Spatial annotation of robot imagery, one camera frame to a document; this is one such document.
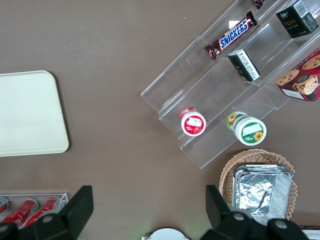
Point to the clear acrylic bottle rack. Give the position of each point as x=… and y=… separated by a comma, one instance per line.
x=63, y=196

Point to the white plastic snack bin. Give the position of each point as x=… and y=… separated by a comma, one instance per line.
x=313, y=235

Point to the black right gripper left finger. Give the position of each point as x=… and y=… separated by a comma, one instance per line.
x=75, y=212

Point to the light tan wicker basket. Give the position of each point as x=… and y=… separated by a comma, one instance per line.
x=228, y=170

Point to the Snickers chocolate bar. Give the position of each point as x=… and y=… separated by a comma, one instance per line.
x=258, y=3
x=233, y=33

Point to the red chocolate chip cookie box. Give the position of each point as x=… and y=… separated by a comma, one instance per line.
x=303, y=77

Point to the small black carton box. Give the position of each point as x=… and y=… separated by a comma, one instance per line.
x=243, y=65
x=296, y=20

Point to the clear acrylic stepped shelf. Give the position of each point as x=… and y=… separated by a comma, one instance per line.
x=190, y=75

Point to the red lid yogurt cup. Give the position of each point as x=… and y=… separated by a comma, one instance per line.
x=193, y=124

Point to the green lid sunflower cup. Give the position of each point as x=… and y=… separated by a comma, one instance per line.
x=250, y=131

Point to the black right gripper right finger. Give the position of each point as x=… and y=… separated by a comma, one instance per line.
x=220, y=215

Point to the cream plastic serving tray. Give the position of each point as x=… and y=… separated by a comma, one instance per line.
x=30, y=112

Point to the aluminium foil tray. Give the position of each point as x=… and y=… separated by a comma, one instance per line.
x=260, y=195
x=260, y=167

